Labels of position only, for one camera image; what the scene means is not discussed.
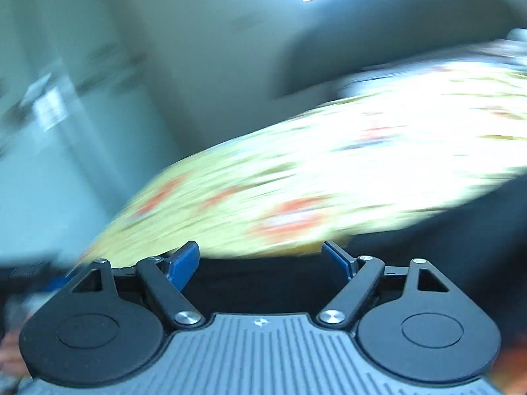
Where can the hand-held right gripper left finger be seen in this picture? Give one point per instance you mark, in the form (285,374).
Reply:
(184,264)

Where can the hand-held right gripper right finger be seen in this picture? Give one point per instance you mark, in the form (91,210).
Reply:
(338,260)

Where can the black pants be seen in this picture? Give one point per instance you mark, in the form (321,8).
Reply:
(267,286)

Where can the yellow printed blanket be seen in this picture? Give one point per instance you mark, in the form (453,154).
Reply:
(350,164)

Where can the wardrobe with flower decals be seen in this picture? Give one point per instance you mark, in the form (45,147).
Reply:
(61,131)

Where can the dark padded headboard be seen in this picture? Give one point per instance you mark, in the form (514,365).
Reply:
(391,41)

